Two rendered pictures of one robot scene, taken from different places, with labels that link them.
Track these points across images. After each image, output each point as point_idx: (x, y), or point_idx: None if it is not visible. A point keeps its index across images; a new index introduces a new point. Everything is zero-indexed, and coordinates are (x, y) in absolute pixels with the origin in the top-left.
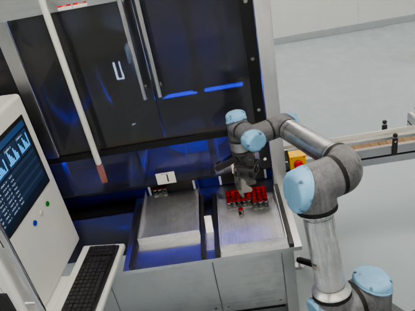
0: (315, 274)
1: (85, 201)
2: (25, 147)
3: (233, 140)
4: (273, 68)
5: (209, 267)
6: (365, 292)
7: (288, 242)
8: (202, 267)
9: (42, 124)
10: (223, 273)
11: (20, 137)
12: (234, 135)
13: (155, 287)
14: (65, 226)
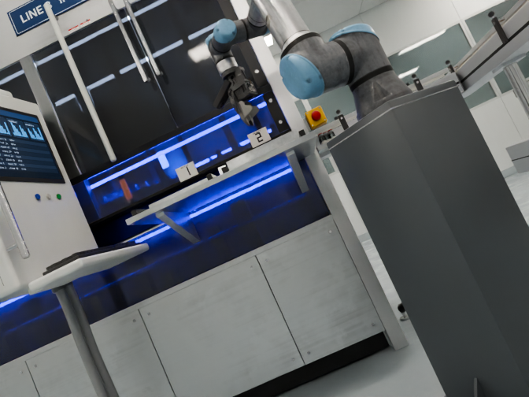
0: (271, 30)
1: (116, 237)
2: (35, 136)
3: (216, 58)
4: None
5: (264, 287)
6: (339, 38)
7: (298, 132)
8: (257, 289)
9: (64, 142)
10: (285, 293)
11: (31, 126)
12: (212, 46)
13: (208, 336)
14: (83, 235)
